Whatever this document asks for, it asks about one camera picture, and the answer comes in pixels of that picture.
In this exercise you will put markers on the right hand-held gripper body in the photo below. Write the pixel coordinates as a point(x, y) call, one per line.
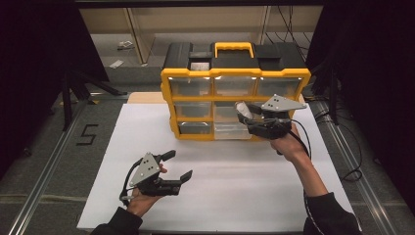
point(270, 127)

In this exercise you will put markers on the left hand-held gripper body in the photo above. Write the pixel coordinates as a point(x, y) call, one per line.
point(145, 171)

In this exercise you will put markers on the small clear plastic case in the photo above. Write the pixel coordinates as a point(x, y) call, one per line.
point(243, 107)

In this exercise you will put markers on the clear plastic drawer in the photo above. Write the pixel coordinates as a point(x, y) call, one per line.
point(230, 132)

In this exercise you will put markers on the yellow drawer organizer cabinet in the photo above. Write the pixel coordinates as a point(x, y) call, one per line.
point(235, 72)

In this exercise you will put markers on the person's right hand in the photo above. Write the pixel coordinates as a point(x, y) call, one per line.
point(290, 147)

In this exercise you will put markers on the person's left hand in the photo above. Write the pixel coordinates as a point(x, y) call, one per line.
point(140, 204)

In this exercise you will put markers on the black upright stand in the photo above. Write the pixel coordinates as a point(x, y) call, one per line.
point(333, 98)

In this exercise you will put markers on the white paper scrap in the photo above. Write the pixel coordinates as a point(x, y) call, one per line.
point(116, 64)
point(125, 45)

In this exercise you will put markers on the black tripod stand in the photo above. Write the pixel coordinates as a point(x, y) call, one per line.
point(67, 98)

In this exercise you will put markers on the light wooden shelf unit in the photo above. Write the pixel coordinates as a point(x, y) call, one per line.
point(195, 19)

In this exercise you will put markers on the black curtain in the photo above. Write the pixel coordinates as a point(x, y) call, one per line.
point(32, 65)
point(375, 81)

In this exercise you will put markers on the aluminium floor rail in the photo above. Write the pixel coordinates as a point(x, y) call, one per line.
point(377, 209)
point(49, 176)

